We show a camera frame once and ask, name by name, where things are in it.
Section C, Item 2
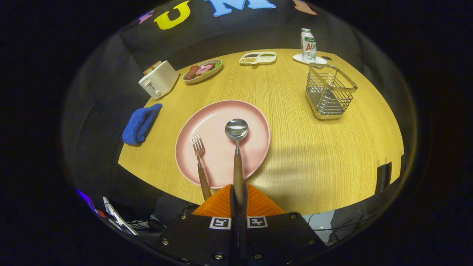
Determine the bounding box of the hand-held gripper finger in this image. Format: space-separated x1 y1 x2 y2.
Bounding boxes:
159 184 239 266
238 184 323 266

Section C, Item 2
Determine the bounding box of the wooden-handled metal spoon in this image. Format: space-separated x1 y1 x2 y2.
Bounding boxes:
225 119 249 207

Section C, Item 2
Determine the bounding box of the wooden-handled metal fork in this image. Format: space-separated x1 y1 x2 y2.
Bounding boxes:
191 134 212 201

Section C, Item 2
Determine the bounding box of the pink plate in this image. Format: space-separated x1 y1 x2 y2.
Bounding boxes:
175 100 271 189

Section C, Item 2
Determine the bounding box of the white flat device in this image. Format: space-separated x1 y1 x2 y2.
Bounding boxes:
103 197 139 236

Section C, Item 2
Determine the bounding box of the blue cloth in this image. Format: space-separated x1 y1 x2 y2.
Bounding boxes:
122 103 163 146

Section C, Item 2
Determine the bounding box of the glowing purple screen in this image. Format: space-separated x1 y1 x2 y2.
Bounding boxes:
76 188 108 218

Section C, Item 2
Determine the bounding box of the round plate of toy food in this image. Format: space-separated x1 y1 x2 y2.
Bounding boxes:
183 59 223 84

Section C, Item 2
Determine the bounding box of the brown toy meat piece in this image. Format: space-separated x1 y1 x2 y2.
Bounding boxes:
184 65 201 80

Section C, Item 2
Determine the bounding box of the white toaster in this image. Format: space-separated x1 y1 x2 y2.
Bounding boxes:
139 60 180 100

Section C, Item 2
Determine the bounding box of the white divided dish of beans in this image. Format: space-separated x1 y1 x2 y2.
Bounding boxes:
239 51 277 66

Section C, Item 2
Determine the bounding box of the white square coaster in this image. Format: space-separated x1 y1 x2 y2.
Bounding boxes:
293 53 328 65

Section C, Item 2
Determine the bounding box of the white drink bottle green label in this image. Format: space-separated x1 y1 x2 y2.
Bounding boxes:
300 28 317 62

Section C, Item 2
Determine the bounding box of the black cables bundle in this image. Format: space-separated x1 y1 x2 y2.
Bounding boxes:
127 218 167 232

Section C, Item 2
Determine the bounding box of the metal wire cutlery basket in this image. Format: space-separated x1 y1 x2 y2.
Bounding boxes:
306 63 358 120

